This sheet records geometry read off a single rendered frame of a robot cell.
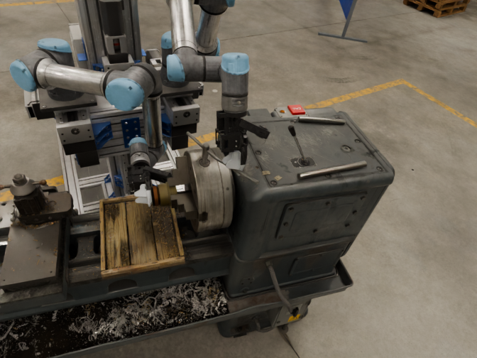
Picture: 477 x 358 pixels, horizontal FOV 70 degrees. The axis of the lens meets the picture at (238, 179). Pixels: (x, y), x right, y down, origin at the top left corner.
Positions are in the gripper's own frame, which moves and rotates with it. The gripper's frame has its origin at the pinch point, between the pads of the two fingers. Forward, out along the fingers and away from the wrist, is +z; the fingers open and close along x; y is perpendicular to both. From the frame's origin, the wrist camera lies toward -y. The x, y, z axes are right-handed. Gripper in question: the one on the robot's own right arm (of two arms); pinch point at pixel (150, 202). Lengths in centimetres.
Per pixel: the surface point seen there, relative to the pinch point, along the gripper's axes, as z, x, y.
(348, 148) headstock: 0, 16, -76
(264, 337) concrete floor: 20, -109, -55
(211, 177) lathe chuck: 4.0, 13.2, -21.1
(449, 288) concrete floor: 19, -111, -196
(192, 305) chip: 19, -50, -12
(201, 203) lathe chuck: 10.0, 7.6, -16.3
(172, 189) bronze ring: -2.9, 2.7, -8.1
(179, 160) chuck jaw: -9.9, 10.4, -11.9
